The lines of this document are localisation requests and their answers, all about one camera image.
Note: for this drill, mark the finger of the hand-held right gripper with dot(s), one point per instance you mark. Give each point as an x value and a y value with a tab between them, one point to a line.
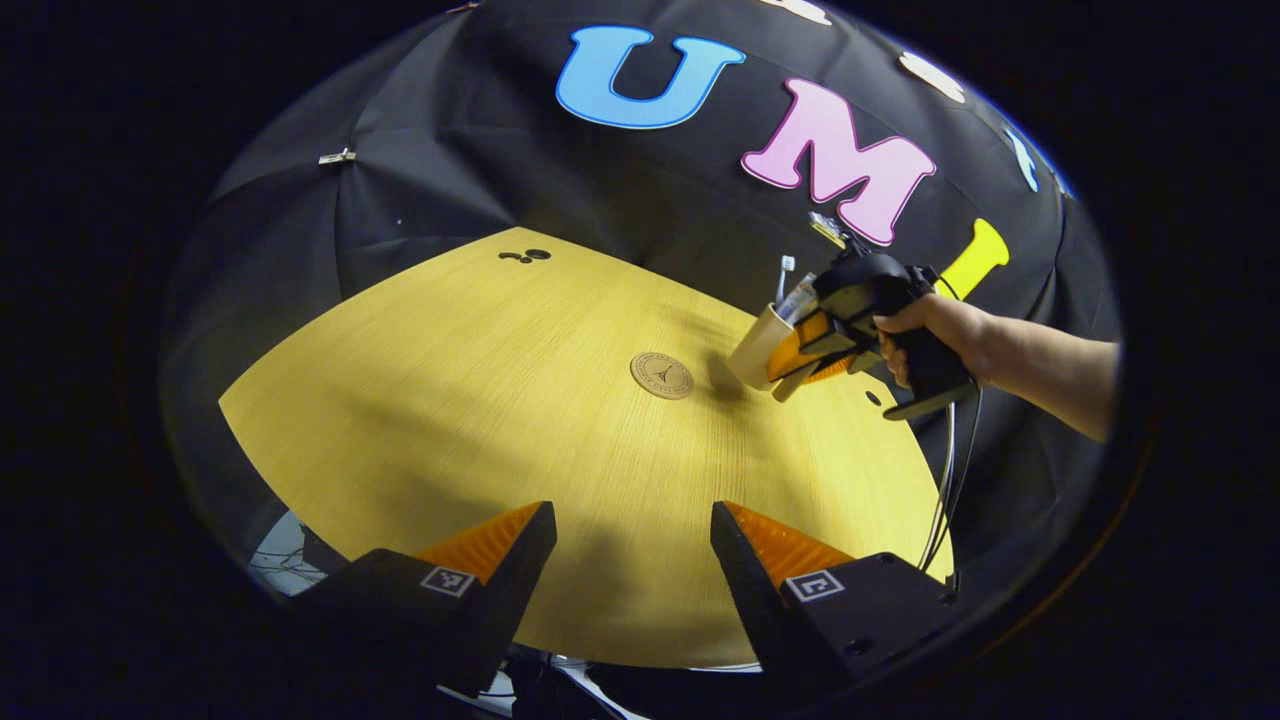
835	370
805	350

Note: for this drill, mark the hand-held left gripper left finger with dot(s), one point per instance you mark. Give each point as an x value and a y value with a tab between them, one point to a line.
515	590

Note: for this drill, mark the beige cup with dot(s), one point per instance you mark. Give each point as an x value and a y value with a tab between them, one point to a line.
752	350

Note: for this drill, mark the wooden desktop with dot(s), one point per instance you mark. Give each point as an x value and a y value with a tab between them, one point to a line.
500	430

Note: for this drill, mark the white toothpaste tube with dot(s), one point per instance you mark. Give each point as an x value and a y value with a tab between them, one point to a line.
798	298

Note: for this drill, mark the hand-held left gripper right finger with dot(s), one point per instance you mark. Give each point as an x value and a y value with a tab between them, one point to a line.
752	590

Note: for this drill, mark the white grey toothbrush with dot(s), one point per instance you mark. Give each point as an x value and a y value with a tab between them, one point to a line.
784	275

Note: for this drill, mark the silver cloth clip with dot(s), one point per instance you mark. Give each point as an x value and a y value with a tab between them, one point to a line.
337	157

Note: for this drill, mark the black backdrop cloth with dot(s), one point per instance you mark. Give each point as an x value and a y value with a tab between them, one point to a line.
480	150

